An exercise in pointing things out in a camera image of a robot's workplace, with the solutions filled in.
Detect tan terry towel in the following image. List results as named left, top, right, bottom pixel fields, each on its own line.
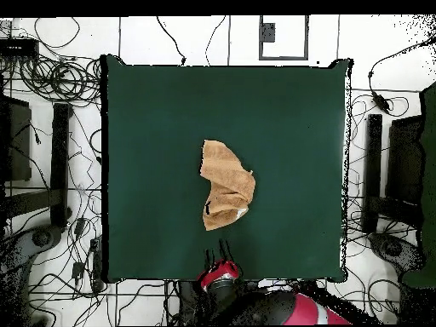
left=199, top=139, right=256, bottom=232

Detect black flat panel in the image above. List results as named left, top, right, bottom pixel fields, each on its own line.
left=386, top=114, right=425, bottom=205

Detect black power strip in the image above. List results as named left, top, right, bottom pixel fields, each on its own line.
left=90, top=238, right=107, bottom=294

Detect dark green table cloth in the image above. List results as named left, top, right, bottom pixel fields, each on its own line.
left=100, top=54, right=353, bottom=284

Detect dark grey stand base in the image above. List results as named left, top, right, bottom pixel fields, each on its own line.
left=0, top=226, right=64, bottom=277
left=369, top=232, right=427, bottom=275

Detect black horizontal beam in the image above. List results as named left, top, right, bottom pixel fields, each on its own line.
left=365, top=195, right=423, bottom=227
left=3, top=188, right=64, bottom=219

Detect black upright bar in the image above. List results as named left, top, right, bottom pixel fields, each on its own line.
left=362, top=113, right=383, bottom=234
left=49, top=101, right=73, bottom=228

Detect dark green cloth cover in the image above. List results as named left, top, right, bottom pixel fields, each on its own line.
left=401, top=80, right=436, bottom=290

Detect small dark grey square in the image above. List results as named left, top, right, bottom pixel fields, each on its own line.
left=260, top=22, right=276, bottom=43

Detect black square cabinet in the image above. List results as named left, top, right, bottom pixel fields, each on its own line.
left=0, top=95, right=32, bottom=183

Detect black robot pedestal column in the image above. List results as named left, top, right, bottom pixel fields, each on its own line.
left=176, top=280, right=209, bottom=326

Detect black cable with plug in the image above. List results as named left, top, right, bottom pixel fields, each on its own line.
left=156, top=15, right=187, bottom=66

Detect grey square frame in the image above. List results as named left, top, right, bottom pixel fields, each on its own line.
left=258, top=14, right=310, bottom=61

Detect black cable with adapter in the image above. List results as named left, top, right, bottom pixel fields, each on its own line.
left=367, top=33, right=436, bottom=115

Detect coiled black cables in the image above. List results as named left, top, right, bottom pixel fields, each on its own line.
left=18, top=55, right=102, bottom=105

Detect black switch box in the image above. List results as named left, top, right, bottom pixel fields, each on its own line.
left=0, top=37, right=40, bottom=59

